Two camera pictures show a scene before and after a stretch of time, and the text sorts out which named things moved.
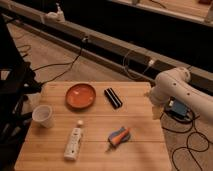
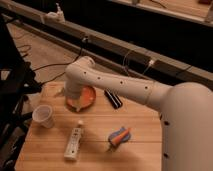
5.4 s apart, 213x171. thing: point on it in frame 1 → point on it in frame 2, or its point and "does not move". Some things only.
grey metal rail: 115,55 does not move
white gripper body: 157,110 → 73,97
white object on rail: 56,16 does not move
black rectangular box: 113,98 does not move
